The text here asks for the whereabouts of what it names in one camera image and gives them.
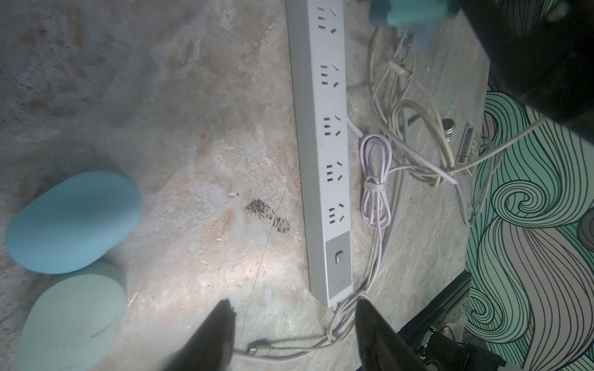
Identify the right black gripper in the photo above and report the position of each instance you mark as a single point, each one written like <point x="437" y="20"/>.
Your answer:
<point x="550" y="68"/>

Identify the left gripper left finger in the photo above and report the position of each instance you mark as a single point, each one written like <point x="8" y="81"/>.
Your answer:
<point x="211" y="347"/>

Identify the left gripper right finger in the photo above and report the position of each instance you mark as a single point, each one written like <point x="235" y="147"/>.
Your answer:
<point x="379" y="347"/>

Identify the teal charger adapter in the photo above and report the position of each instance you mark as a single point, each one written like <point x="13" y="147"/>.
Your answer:
<point x="401" y="13"/>

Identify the white power strip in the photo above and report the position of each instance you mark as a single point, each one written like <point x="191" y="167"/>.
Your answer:
<point x="318" y="64"/>

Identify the small card box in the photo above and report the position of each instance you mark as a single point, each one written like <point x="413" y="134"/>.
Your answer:
<point x="469" y="146"/>

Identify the blue earbud case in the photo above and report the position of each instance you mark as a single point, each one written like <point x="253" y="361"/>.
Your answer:
<point x="75" y="223"/>

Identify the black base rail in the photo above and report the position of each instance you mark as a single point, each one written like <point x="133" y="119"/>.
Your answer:
<point x="433" y="339"/>

